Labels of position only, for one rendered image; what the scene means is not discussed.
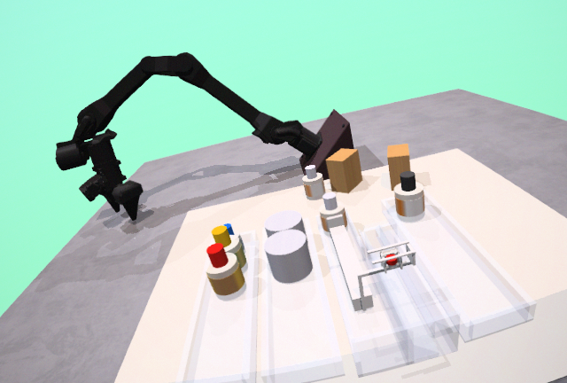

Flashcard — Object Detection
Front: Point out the brown jar with red lid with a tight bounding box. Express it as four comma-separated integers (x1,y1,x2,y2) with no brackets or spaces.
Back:
204,243,246,301

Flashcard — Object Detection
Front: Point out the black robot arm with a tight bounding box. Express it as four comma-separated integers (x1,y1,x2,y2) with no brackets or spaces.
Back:
56,52,322,202

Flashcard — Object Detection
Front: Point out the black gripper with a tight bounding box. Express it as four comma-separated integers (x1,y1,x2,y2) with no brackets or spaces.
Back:
91,156,143,221

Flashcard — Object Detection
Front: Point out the grey jar with black lid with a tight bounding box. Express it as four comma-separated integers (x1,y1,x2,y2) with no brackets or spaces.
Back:
393,171,425,223

